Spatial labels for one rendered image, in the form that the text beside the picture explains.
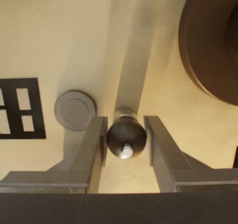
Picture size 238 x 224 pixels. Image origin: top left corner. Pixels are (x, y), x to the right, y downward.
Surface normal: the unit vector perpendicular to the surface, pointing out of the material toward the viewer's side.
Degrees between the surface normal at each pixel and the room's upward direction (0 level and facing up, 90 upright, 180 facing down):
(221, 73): 90
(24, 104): 90
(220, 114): 90
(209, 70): 90
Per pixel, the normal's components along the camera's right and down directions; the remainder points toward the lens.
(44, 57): 0.00, 0.27
